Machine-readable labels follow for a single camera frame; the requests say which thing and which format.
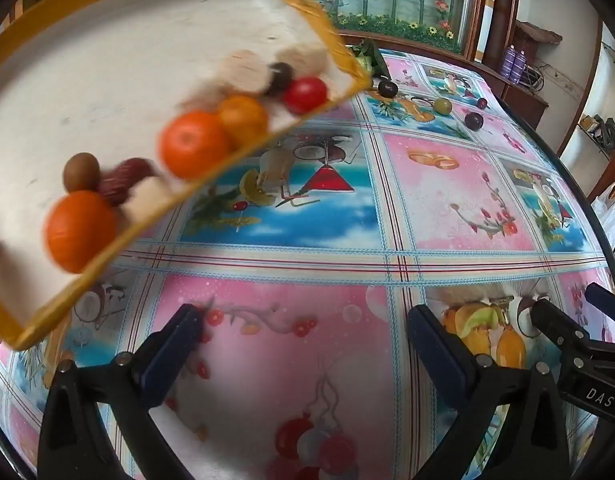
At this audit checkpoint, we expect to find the red jujube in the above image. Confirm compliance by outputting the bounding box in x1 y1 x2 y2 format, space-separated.
98 157 155 207

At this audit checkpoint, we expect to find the white plastic bag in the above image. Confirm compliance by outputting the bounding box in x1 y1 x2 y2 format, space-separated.
590 182 615 276

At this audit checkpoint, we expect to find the small orange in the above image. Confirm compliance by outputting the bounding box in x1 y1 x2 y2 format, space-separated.
217 95 269 148

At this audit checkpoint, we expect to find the green leafy vegetable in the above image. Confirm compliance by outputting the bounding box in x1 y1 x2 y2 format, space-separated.
350 39 385 78

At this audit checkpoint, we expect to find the yellow rimmed white tray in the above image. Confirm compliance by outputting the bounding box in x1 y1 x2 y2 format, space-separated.
0 0 373 351

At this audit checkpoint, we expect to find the brown kiwi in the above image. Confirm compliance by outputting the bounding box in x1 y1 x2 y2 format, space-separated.
63 152 101 193

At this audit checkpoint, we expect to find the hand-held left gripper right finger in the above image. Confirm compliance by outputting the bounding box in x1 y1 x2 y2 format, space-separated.
407 304 571 480

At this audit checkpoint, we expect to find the dark plum near tray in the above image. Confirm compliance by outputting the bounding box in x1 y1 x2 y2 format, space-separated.
267 62 294 96

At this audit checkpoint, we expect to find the printed fruit tablecloth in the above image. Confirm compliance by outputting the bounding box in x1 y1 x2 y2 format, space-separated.
0 47 615 480

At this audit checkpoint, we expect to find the medium orange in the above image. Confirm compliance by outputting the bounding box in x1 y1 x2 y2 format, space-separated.
158 110 233 180

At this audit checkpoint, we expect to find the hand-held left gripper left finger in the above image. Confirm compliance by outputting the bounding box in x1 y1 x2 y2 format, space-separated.
37 304 208 480

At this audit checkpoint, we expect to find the sugarcane piece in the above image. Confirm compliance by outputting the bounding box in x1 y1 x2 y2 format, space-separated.
123 176 170 221
220 50 273 95
277 45 331 78

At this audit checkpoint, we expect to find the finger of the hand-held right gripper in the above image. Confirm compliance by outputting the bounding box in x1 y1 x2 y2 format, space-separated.
531 299 591 361
586 282 615 318

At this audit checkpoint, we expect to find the red tomato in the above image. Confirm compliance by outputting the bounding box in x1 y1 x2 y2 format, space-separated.
283 76 329 113

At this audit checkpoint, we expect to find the large orange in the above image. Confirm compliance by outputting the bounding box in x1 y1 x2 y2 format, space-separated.
46 190 119 273

